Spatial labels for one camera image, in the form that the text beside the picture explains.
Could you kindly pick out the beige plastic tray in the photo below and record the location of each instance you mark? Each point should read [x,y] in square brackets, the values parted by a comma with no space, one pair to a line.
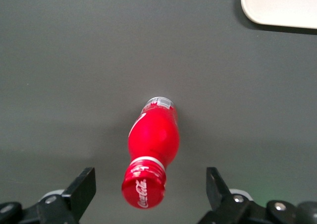
[284,6]

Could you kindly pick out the red coke bottle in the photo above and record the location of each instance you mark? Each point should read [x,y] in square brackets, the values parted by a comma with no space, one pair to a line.
[153,139]

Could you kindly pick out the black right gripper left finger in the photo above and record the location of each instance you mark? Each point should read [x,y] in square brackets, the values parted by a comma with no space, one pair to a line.
[79,191]

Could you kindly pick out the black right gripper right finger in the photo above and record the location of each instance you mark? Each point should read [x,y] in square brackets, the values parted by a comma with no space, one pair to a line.
[219,191]

